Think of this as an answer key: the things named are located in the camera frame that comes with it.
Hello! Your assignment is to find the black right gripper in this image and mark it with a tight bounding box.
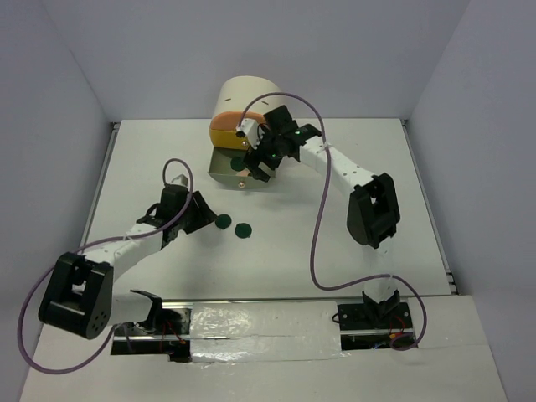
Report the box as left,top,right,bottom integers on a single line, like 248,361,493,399
241,123,285,182

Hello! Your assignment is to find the green round pad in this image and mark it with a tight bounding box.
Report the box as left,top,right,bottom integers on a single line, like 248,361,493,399
234,223,252,239
214,214,232,229
230,157,245,172

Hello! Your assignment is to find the yellow drawer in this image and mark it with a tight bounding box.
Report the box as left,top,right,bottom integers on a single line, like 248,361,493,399
209,129,250,151

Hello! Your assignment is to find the orange top drawer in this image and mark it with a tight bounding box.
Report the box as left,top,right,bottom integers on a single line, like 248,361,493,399
209,111,265,131

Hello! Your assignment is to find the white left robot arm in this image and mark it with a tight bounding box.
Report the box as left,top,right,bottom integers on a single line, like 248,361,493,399
39,184,217,339

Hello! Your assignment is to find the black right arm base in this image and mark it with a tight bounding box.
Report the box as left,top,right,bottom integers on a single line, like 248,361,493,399
332,290,416,351

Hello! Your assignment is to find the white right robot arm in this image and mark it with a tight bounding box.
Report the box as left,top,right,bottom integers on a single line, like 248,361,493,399
236,106,400,327

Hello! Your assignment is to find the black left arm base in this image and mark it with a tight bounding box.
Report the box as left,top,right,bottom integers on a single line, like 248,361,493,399
111,290,192,363

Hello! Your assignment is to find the green round pad folded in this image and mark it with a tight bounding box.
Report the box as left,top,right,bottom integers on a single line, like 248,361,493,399
234,223,252,239

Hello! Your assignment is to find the cream round drawer cabinet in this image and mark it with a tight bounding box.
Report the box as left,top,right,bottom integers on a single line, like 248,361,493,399
213,75,285,117

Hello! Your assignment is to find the clear plastic sheet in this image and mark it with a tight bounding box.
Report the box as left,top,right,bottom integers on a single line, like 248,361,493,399
189,301,343,363

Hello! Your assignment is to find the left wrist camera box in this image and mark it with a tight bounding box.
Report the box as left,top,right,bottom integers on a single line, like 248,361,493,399
170,174,189,188

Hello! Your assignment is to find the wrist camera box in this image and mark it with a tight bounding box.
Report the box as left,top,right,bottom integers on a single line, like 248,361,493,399
170,174,189,188
235,118,260,149

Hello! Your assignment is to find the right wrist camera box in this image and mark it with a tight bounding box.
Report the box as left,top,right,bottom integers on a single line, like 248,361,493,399
235,118,260,149

